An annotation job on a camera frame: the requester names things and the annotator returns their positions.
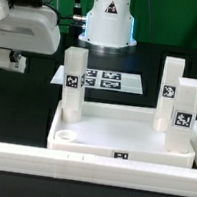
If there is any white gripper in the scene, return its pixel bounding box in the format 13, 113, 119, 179
0, 6, 61, 68

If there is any white desk top tray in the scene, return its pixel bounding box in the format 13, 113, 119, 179
47, 102, 195, 168

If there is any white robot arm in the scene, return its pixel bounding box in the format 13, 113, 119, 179
0, 0, 136, 72

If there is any white front fence bar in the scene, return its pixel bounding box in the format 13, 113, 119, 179
0, 142, 197, 197

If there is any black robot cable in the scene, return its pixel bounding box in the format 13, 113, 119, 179
54, 0, 90, 32

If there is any white marker base plate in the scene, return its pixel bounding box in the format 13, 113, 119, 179
51, 65, 143, 95

